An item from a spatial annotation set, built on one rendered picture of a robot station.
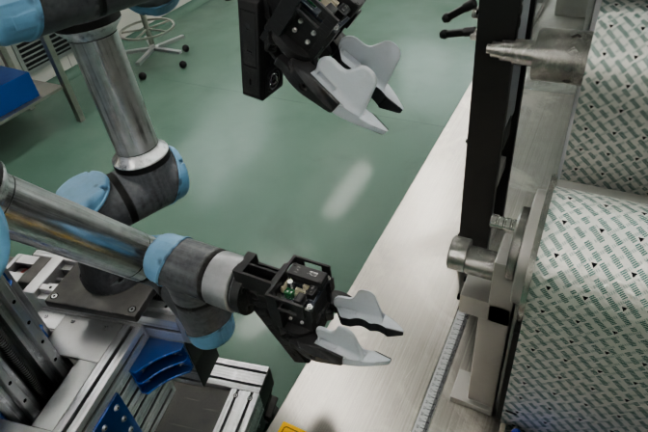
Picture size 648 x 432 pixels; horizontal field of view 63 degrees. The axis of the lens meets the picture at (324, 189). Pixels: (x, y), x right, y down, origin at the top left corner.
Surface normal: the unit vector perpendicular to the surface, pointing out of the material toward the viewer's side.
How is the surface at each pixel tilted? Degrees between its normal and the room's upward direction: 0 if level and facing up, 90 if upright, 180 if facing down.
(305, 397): 0
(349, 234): 0
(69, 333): 0
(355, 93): 86
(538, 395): 90
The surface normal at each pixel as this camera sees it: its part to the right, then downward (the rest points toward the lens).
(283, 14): -0.45, 0.59
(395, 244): -0.10, -0.78
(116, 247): 0.81, 0.11
